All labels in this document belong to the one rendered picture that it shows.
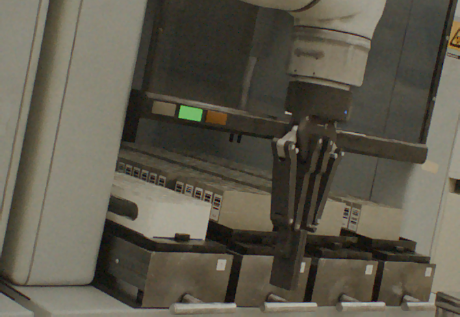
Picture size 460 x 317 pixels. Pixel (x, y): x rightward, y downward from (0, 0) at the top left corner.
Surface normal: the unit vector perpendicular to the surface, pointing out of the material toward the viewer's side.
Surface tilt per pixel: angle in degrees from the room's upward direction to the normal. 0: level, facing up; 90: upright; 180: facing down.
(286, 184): 104
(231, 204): 90
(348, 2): 110
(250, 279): 90
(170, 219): 90
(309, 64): 90
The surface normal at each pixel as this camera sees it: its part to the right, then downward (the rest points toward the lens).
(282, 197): -0.61, 0.16
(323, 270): 0.64, 0.17
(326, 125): 0.79, 0.18
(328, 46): -0.10, 0.03
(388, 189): -0.74, -0.11
